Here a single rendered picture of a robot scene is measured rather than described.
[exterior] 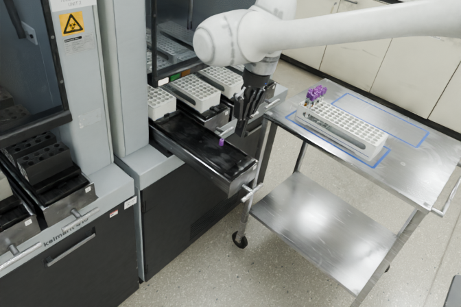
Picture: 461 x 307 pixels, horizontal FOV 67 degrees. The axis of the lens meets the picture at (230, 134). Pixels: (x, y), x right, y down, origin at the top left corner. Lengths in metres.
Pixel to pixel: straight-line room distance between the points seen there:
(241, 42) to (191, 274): 1.25
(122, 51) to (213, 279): 1.15
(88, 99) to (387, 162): 0.92
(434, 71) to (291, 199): 1.79
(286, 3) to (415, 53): 2.34
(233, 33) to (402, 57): 2.52
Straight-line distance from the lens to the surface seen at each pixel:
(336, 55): 3.34
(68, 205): 0.99
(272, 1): 0.84
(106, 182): 1.08
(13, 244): 0.98
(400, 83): 3.21
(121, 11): 0.92
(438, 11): 0.71
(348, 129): 1.19
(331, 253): 1.59
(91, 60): 0.91
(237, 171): 1.00
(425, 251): 2.24
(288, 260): 1.85
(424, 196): 1.17
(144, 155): 1.15
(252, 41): 0.71
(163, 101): 1.18
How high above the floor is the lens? 1.50
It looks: 37 degrees down
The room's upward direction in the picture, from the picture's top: 9 degrees clockwise
